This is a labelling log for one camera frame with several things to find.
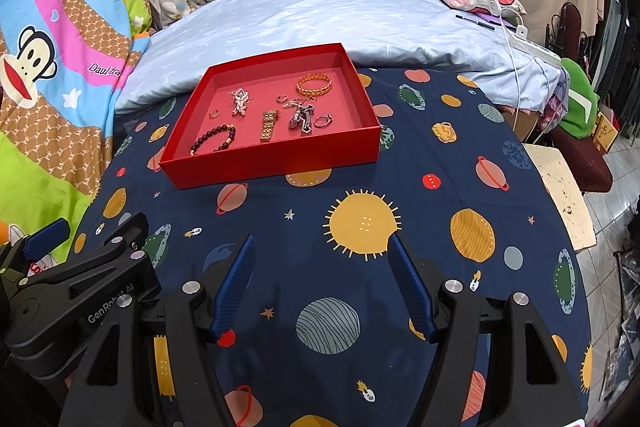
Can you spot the purple flat item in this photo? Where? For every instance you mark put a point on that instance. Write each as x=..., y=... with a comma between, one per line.
x=505, y=23

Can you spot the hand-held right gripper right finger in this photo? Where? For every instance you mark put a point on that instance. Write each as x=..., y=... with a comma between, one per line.
x=412, y=292

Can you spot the light blue quilt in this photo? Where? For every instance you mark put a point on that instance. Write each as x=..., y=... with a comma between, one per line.
x=300, y=22

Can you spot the monkey printed striped blanket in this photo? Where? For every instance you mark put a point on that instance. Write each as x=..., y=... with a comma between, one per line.
x=50, y=57

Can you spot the brown cardboard box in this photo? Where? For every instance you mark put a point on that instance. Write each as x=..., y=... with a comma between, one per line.
x=607, y=132

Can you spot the white power strip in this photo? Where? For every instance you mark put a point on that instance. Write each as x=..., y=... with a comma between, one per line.
x=540, y=49

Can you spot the white stained stool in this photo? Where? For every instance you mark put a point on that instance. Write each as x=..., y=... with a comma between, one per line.
x=560, y=187

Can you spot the dark planet printed sheet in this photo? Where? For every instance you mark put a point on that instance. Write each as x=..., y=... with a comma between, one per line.
x=380, y=187

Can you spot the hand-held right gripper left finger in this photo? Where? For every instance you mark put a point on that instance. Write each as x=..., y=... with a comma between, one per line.
x=232, y=292

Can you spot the dark pen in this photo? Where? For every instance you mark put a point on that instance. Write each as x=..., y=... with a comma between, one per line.
x=475, y=21

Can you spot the red cardboard box tray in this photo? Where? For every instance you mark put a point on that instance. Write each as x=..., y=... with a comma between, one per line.
x=280, y=157

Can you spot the gold watch band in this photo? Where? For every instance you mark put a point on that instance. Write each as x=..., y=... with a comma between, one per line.
x=268, y=127

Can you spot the silver metal wristwatch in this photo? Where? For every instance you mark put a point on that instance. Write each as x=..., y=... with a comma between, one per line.
x=302, y=117

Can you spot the dark red chair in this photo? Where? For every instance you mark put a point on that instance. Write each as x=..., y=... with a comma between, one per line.
x=590, y=162

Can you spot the green cloth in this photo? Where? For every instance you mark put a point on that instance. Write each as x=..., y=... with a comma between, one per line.
x=580, y=102

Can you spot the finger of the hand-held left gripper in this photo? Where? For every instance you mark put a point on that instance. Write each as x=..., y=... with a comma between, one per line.
x=47, y=237
x=125, y=239

